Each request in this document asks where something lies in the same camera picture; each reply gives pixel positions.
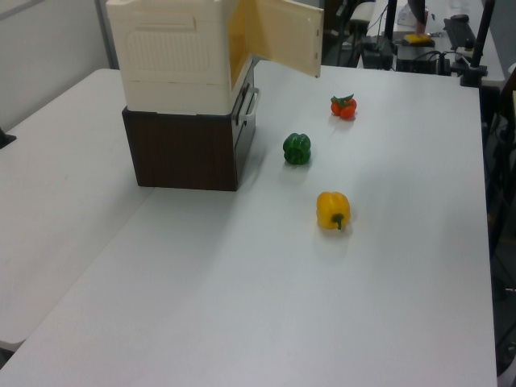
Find cream cabinet door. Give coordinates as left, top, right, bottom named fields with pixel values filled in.
left=241, top=0, right=325, bottom=80

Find dark brown wooden cabinet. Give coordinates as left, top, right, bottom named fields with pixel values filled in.
left=122, top=60, right=258, bottom=193

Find cream plastic cabinet body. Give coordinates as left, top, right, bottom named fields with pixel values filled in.
left=105, top=0, right=259, bottom=116

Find green bell pepper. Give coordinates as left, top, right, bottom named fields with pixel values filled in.
left=282, top=132, right=312, bottom=166

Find yellow bell pepper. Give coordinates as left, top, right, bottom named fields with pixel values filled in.
left=316, top=190, right=352, bottom=231

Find orange tomatoes with leaves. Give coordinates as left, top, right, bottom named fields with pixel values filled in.
left=330, top=93, right=359, bottom=121

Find black electronics box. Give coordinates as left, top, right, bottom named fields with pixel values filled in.
left=397, top=44, right=444, bottom=74

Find black vertical pole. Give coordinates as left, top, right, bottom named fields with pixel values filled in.
left=385, top=0, right=399, bottom=40

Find dark sleeved person arm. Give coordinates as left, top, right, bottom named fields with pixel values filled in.
left=406, top=0, right=429, bottom=35

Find black clamp base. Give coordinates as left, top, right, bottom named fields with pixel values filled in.
left=0, top=127, right=18, bottom=150

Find black clamp with pole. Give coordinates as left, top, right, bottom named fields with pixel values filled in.
left=460, top=0, right=496, bottom=88

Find white drawer handle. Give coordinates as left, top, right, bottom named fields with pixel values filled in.
left=232, top=85, right=261, bottom=126

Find black metal frame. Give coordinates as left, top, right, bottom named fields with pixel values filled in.
left=482, top=64, right=516, bottom=378

